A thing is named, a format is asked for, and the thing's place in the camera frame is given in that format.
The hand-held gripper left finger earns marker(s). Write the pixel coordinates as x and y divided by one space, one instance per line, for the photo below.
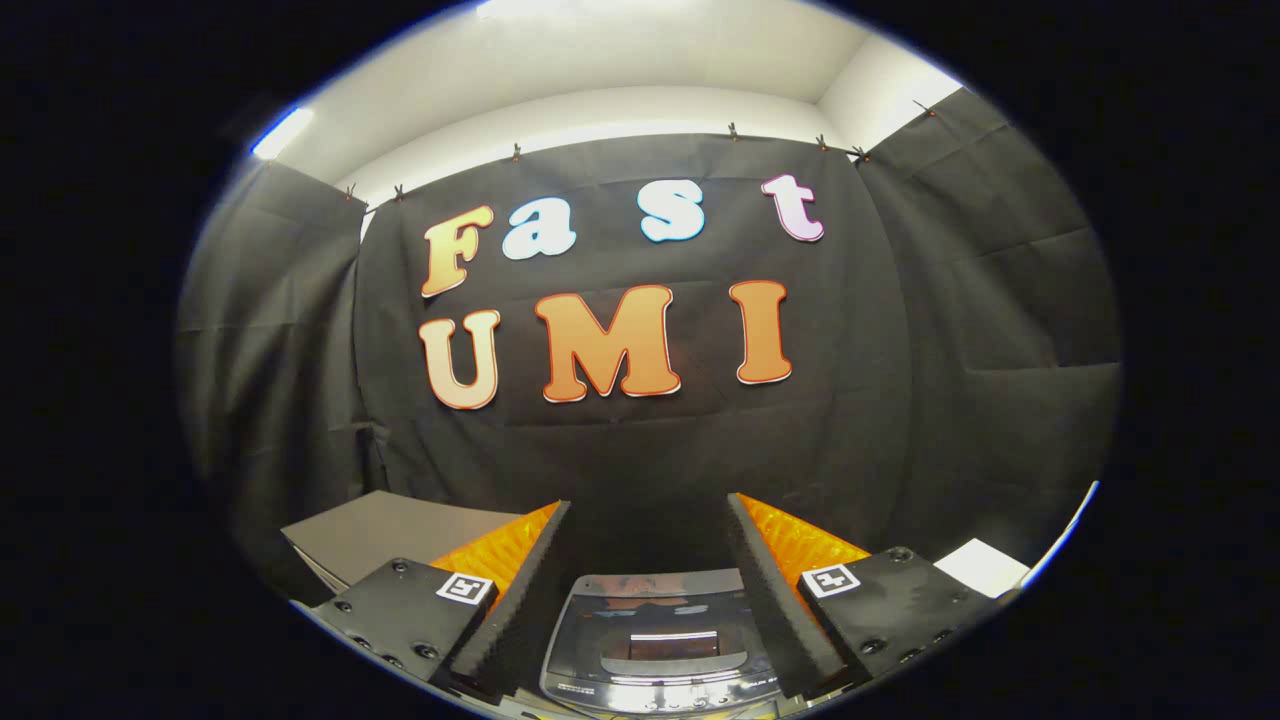
505 620

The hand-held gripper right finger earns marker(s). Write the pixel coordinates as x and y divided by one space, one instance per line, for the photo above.
785 620

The dark washing machine lid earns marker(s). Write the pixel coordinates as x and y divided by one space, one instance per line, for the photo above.
660 630

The grey washing machine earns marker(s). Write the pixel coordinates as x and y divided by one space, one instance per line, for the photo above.
660 700

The white paper sheet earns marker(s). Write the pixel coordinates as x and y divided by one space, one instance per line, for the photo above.
980 568

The black backdrop cloth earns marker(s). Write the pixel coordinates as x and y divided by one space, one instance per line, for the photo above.
650 440

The row of black clips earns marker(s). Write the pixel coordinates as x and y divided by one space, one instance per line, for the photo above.
517 153

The small ceiling light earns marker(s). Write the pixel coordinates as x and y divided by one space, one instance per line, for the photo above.
282 132

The large ceiling light panel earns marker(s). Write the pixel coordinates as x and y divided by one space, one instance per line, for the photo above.
530 8

